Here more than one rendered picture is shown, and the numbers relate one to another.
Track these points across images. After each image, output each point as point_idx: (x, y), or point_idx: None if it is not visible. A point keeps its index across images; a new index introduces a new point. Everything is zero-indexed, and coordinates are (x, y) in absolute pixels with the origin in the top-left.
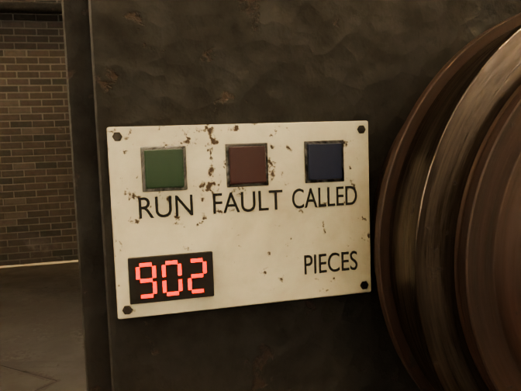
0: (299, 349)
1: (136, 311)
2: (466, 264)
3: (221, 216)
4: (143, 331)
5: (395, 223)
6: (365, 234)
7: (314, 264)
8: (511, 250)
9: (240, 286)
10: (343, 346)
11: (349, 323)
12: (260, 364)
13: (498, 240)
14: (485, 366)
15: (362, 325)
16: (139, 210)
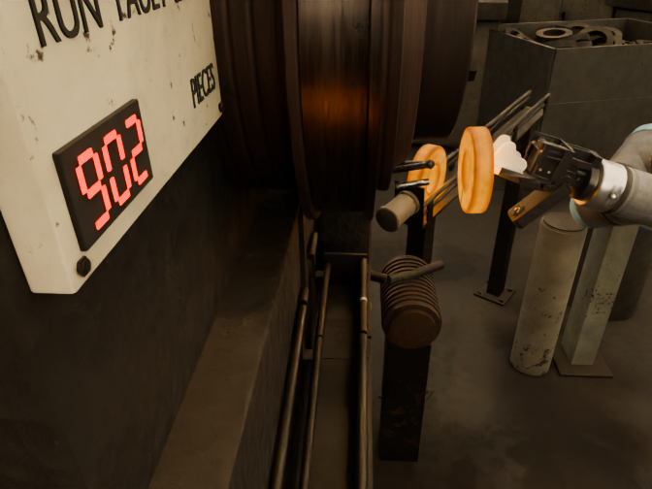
0: (184, 216)
1: (91, 260)
2: (403, 38)
3: (127, 26)
4: (71, 300)
5: (310, 7)
6: (211, 38)
7: (197, 91)
8: (416, 18)
9: (163, 149)
10: (202, 193)
11: (200, 164)
12: (168, 256)
13: (407, 10)
14: (396, 136)
15: (206, 161)
16: (38, 24)
